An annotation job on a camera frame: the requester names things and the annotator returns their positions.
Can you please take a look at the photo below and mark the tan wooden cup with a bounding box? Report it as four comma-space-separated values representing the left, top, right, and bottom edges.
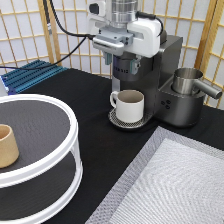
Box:
0, 124, 19, 168

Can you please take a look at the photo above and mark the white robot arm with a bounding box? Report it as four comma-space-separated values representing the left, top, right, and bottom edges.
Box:
88, 0, 163, 75

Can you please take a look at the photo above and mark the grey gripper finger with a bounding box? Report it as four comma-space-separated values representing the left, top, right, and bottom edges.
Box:
103, 51, 112, 65
130, 57, 141, 75

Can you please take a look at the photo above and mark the grey woven placemat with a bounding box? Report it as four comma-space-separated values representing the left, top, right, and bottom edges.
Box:
85, 127, 224, 224

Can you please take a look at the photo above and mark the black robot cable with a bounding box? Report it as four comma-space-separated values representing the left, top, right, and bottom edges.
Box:
0, 0, 96, 72

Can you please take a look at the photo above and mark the grey coffee machine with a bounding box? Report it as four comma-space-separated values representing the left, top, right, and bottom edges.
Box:
109, 32, 205, 130

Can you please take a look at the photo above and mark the wooden shoji screen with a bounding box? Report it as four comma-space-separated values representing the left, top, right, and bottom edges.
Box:
0, 0, 224, 110

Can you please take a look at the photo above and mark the white two-tier round shelf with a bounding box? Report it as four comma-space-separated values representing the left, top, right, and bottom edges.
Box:
0, 94, 83, 224

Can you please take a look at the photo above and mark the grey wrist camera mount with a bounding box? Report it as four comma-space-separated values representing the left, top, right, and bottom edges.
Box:
93, 26, 133, 56

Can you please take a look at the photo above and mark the white ceramic mug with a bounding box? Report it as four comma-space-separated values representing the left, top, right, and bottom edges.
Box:
110, 90, 144, 123

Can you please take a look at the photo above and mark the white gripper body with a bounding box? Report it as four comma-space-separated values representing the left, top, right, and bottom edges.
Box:
88, 1, 162, 58

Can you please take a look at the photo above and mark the steel milk frother jug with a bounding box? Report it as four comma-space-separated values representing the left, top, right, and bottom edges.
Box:
172, 68, 222, 99

